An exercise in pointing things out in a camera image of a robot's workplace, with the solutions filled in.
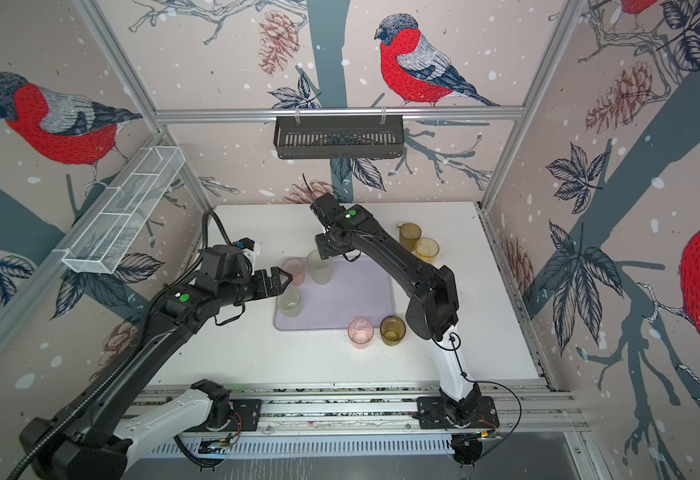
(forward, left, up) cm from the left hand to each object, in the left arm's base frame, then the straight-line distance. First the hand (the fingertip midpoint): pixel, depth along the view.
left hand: (278, 279), depth 73 cm
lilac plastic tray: (+8, -20, -20) cm, 30 cm away
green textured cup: (+4, +2, -21) cm, 22 cm away
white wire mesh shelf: (+8, +42, +7) cm, 43 cm away
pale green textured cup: (+15, -8, -19) cm, 25 cm away
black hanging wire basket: (+57, -13, +5) cm, 58 cm away
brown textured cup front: (-5, -30, -20) cm, 37 cm away
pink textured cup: (+15, 0, -16) cm, 22 cm away
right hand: (+13, -11, -6) cm, 18 cm away
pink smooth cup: (-5, -21, -22) cm, 31 cm away
